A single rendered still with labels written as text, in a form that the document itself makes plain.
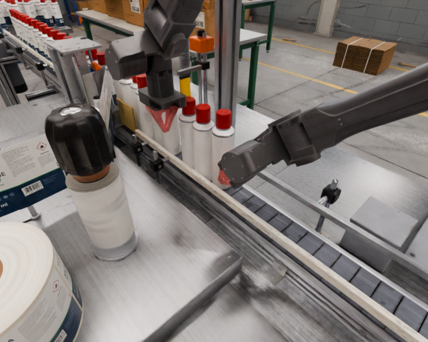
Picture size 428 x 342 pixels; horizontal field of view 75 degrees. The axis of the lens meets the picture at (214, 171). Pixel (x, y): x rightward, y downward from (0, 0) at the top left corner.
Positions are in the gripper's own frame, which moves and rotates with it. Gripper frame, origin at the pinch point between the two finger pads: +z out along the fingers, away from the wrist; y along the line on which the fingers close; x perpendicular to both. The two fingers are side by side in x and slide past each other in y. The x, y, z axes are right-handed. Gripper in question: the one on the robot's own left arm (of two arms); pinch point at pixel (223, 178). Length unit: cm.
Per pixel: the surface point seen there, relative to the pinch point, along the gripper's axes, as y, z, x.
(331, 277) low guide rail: 4.5, -16.4, 24.8
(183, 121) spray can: 1.1, -1.0, -16.4
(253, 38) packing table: -163, 78, -87
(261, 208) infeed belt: -3.1, -1.9, 10.7
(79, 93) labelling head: 8, 27, -47
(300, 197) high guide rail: -4.0, -13.0, 12.0
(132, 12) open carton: -122, 140, -182
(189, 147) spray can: 0.4, 4.2, -11.4
